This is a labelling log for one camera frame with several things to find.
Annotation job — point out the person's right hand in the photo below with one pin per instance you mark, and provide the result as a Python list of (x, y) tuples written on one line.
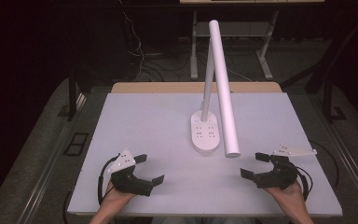
[(287, 196)]

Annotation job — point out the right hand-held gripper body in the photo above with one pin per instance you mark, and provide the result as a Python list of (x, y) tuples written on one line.
[(279, 175)]

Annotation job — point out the white desk lamp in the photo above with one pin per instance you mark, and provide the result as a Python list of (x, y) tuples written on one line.
[(205, 137)]

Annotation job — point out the grey metal desk frame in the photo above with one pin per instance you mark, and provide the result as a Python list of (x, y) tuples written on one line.
[(195, 62)]

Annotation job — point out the black metal stand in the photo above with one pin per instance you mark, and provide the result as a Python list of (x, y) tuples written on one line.
[(72, 99), (331, 102)]

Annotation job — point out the person's left hand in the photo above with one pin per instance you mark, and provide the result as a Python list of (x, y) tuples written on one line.
[(116, 199)]

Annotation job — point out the black floor frame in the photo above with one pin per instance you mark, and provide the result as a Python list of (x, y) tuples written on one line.
[(76, 143)]

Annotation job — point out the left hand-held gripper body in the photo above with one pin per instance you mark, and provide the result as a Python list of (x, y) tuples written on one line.
[(127, 180)]

